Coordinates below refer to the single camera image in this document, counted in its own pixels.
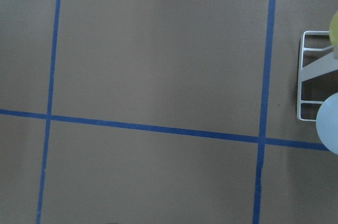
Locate yellow plastic cup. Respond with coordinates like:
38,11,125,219
329,11,338,46

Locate white wire cup rack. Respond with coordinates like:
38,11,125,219
296,31,337,122

